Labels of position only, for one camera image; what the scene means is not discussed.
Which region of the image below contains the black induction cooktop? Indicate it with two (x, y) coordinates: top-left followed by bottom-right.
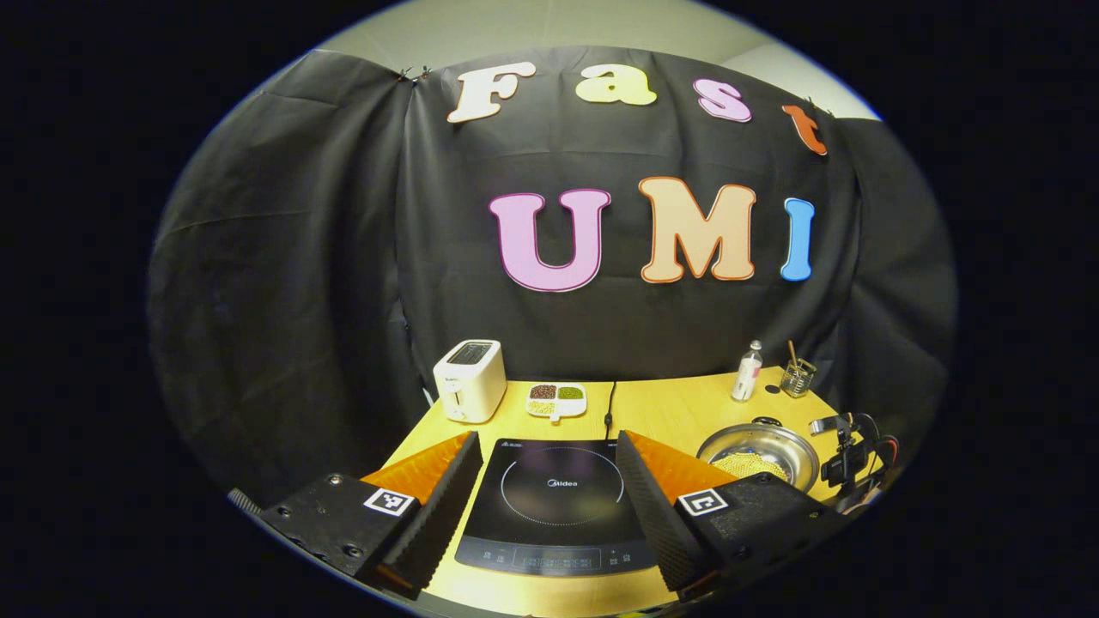
(453, 438), (660, 578)

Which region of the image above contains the white toaster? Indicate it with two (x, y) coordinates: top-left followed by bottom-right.
(432, 339), (508, 424)

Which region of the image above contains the wire utensil holder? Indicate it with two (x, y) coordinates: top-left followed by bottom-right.
(780, 358), (818, 399)

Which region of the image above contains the white divided dish of beans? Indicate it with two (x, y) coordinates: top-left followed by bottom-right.
(525, 382), (589, 423)

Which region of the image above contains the steel pot with black handles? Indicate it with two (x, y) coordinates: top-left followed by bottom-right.
(696, 416), (822, 495)

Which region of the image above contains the clear bottle with pink label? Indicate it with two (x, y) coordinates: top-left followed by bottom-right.
(731, 340), (764, 403)

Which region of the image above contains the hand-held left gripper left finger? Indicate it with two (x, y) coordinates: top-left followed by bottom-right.
(258, 432), (484, 600)

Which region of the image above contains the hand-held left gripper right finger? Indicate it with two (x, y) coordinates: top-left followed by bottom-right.
(616, 432), (847, 603)

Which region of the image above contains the black backdrop cloth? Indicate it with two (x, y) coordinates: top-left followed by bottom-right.
(148, 47), (958, 507)

